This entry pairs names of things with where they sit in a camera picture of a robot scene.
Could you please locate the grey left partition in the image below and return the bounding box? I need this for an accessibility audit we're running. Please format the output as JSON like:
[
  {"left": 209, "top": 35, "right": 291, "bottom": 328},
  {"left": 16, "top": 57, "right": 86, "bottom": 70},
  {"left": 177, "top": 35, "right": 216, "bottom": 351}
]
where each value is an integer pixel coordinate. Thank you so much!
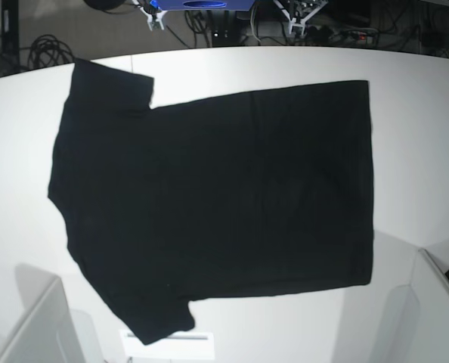
[{"left": 0, "top": 264, "right": 105, "bottom": 362}]

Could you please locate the coiled black cable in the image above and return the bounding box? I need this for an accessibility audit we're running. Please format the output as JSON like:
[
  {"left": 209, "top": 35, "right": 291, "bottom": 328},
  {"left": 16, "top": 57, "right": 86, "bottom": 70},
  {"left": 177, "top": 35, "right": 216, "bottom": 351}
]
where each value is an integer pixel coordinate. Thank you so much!
[{"left": 26, "top": 34, "right": 76, "bottom": 70}]

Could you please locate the grey partition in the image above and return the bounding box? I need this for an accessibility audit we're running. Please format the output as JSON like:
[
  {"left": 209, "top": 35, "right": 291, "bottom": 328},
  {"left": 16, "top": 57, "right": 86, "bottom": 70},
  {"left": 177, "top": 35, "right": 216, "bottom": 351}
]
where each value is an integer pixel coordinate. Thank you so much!
[
  {"left": 0, "top": 264, "right": 105, "bottom": 362},
  {"left": 382, "top": 246, "right": 449, "bottom": 363}
]

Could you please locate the grey right partition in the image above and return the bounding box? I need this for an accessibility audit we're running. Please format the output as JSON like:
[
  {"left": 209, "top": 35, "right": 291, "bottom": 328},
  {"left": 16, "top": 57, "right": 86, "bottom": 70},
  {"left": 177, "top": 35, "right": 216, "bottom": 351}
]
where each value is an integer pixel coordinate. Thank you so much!
[{"left": 382, "top": 246, "right": 449, "bottom": 363}]

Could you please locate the black T-shirt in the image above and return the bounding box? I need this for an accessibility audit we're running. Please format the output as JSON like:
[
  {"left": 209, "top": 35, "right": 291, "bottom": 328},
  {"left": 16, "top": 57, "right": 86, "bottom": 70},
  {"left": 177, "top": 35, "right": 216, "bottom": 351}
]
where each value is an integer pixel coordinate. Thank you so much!
[{"left": 48, "top": 59, "right": 374, "bottom": 344}]

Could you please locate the white slotted tray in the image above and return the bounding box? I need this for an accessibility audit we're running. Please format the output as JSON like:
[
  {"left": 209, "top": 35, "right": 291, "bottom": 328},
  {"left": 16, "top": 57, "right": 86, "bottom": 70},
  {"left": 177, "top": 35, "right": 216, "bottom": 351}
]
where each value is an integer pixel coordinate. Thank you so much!
[{"left": 119, "top": 330, "right": 215, "bottom": 360}]

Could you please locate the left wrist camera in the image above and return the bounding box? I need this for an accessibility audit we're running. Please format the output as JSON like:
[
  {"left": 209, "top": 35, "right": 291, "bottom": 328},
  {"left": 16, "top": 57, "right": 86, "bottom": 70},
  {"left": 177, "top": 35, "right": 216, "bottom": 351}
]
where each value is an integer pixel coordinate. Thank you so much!
[{"left": 288, "top": 18, "right": 306, "bottom": 36}]

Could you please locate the blue box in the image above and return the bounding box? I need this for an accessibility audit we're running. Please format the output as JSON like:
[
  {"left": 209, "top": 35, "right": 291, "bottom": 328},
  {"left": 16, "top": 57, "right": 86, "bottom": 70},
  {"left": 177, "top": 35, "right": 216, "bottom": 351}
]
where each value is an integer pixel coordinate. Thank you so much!
[{"left": 156, "top": 0, "right": 255, "bottom": 11}]

